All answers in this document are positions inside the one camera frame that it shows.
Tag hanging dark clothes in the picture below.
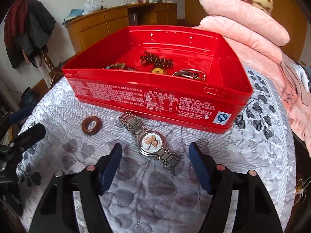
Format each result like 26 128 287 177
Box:
4 0 56 69

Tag silver bangle with chain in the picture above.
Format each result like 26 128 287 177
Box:
173 69 206 81

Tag brown wooden ring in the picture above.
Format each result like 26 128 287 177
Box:
81 115 102 136

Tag white grey leaf bedspread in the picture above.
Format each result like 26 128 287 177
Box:
17 68 296 232

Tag red tin box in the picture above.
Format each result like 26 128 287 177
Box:
63 25 253 134

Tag dark beads yellow pendant necklace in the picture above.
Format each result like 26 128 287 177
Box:
140 50 175 75

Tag wooden wardrobe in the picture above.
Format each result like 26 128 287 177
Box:
185 0 308 61

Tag lower pink folded quilt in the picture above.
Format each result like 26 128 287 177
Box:
199 16 283 64

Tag blue folded cloth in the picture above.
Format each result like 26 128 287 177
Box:
62 9 84 25

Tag pink bed sheet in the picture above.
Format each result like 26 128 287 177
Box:
225 37 310 151

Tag small grey gift bag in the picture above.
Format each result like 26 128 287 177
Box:
128 13 138 26

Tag long wooden sideboard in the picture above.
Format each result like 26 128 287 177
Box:
64 3 178 53

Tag wooden coat stand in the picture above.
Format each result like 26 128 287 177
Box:
40 45 64 90

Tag large wooden bead bracelet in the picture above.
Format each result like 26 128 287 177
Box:
104 63 138 72

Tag silver wristwatch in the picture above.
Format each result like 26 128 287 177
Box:
119 112 180 170

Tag white plastic bag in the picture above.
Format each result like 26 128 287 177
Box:
82 0 102 15

